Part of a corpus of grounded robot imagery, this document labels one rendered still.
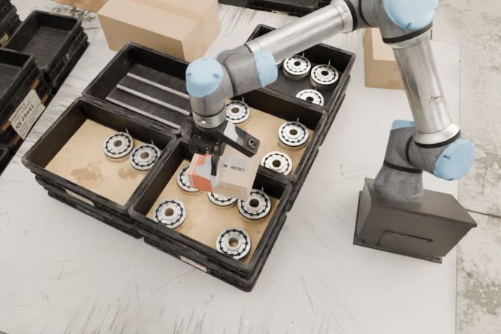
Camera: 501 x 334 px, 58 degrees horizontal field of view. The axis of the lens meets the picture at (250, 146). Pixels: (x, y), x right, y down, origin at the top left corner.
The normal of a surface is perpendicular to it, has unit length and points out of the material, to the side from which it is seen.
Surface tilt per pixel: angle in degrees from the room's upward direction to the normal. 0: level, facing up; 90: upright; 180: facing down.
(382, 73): 90
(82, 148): 0
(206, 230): 0
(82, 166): 0
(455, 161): 61
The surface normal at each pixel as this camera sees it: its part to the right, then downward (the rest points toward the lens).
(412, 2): 0.28, 0.14
